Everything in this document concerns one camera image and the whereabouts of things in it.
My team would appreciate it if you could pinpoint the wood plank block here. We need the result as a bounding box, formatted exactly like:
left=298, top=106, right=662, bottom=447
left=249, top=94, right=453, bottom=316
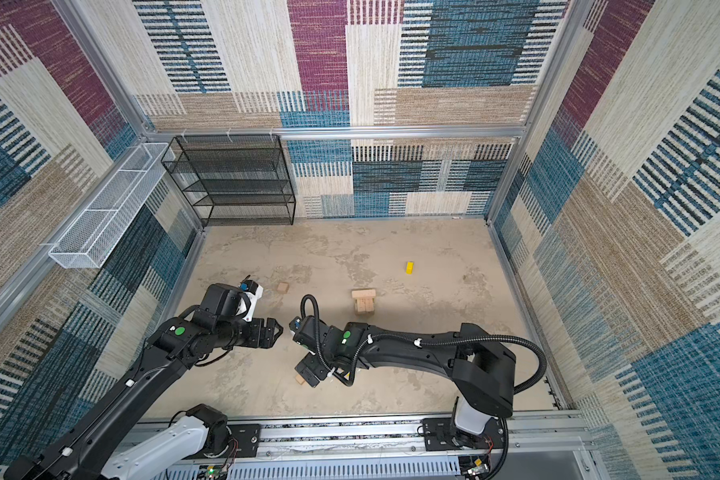
left=351, top=289, right=377, bottom=300

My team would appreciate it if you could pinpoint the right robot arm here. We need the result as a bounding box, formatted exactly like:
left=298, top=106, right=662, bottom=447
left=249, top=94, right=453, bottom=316
left=289, top=316, right=523, bottom=442

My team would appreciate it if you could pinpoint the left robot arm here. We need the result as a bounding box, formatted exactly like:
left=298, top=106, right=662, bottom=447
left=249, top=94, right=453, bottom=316
left=3, top=279, right=282, bottom=479

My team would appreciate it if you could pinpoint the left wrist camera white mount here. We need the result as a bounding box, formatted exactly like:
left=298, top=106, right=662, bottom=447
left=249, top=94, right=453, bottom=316
left=237, top=276, right=264, bottom=322

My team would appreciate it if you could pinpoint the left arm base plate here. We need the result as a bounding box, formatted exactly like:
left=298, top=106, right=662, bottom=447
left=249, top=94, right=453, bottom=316
left=224, top=423, right=262, bottom=459

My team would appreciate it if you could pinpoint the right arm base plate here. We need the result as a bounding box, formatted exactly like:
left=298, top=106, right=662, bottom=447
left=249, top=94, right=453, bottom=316
left=417, top=417, right=509, bottom=451

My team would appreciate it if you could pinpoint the black wire mesh shelf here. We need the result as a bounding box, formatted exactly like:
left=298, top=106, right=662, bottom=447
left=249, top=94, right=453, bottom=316
left=161, top=134, right=297, bottom=227

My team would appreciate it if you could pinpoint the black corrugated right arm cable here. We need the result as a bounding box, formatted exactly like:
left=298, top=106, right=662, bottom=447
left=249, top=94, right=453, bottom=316
left=299, top=293, right=548, bottom=480

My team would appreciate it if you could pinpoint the white wire mesh basket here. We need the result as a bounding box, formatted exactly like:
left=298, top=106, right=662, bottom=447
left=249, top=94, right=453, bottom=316
left=48, top=143, right=168, bottom=269

